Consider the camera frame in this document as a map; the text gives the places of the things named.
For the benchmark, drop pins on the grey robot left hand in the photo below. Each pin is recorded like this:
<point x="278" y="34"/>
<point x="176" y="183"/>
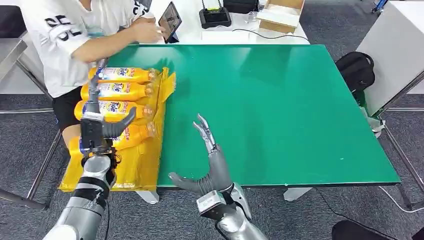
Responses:
<point x="116" y="127"/>

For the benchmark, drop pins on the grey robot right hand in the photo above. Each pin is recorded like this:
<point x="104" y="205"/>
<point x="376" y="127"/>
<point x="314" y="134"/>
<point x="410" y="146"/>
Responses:
<point x="218" y="172"/>

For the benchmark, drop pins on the orange drink bottle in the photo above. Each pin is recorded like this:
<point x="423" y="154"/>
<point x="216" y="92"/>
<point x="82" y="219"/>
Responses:
<point x="111" y="109"/>
<point x="127" y="75"/>
<point x="122" y="92"/>
<point x="136" y="136"/>

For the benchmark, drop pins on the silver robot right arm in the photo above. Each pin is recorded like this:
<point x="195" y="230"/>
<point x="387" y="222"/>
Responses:
<point x="238" y="223"/>

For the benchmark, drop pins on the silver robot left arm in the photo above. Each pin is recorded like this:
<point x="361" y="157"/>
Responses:
<point x="89" y="198"/>

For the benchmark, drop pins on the yellow plastic sheet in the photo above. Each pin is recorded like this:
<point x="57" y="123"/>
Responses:
<point x="145" y="165"/>

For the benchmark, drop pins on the white table foot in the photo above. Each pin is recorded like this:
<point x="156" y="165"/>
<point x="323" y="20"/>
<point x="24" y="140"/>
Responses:
<point x="296" y="193"/>
<point x="149" y="197"/>

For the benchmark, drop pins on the green table mat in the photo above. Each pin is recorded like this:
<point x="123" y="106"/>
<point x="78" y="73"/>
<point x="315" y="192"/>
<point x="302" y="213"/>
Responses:
<point x="281" y="116"/>

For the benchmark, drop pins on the person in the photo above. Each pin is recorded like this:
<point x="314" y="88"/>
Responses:
<point x="66" y="49"/>

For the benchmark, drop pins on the person's right hand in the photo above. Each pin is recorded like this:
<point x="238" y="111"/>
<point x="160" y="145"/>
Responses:
<point x="147" y="30"/>

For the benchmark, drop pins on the black tablet on stand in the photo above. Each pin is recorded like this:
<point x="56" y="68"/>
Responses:
<point x="169" y="22"/>

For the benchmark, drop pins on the white table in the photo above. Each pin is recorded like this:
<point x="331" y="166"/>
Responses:
<point x="192" y="31"/>

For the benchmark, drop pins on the black robot foot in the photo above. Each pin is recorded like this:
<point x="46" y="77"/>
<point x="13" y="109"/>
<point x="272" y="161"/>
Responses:
<point x="354" y="232"/>

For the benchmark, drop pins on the black router with antennas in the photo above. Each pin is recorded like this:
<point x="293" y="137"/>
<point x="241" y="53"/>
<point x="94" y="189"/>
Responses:
<point x="215" y="17"/>

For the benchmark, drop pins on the white plastic bag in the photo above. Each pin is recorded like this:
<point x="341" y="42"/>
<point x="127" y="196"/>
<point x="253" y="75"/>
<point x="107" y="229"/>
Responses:
<point x="374" y="124"/>

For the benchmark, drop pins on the open cardboard box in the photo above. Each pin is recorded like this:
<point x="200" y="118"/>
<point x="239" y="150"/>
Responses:
<point x="281" y="16"/>

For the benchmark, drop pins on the black case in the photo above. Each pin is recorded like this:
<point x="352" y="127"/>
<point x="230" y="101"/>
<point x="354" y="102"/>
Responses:
<point x="241" y="5"/>

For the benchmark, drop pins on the black backpack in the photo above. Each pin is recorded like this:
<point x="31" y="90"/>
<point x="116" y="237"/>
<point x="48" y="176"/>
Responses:
<point x="355" y="72"/>

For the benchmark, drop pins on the dark metal table leg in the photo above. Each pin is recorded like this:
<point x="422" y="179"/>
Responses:
<point x="404" y="162"/>

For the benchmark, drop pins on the grey cabinet panel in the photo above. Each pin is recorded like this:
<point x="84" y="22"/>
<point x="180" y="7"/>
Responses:
<point x="391" y="56"/>

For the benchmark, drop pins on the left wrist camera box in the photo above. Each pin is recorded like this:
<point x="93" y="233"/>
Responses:
<point x="92" y="132"/>

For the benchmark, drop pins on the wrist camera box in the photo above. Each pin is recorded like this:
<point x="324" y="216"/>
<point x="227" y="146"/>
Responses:
<point x="212" y="203"/>
<point x="92" y="132"/>

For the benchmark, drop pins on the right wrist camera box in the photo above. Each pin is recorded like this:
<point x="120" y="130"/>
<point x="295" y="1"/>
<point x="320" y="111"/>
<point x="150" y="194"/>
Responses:
<point x="212" y="203"/>

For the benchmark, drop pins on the metal frame of seat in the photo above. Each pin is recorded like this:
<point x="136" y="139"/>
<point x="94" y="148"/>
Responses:
<point x="39" y="172"/>

